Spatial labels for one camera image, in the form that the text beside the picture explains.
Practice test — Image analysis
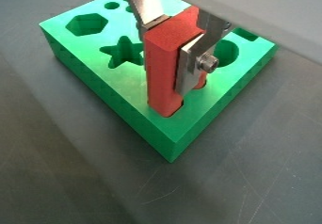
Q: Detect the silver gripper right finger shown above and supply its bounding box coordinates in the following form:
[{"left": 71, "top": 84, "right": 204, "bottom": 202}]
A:
[{"left": 175, "top": 9, "right": 231, "bottom": 96}]

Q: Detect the red square-circle peg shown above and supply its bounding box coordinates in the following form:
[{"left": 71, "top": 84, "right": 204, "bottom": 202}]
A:
[{"left": 143, "top": 7, "right": 203, "bottom": 117}]

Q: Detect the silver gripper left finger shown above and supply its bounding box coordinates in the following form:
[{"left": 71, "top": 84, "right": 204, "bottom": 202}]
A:
[{"left": 128, "top": 0, "right": 170, "bottom": 40}]

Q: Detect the green shape-sorting board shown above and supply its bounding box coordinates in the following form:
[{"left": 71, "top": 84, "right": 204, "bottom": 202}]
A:
[{"left": 40, "top": 0, "right": 278, "bottom": 162}]

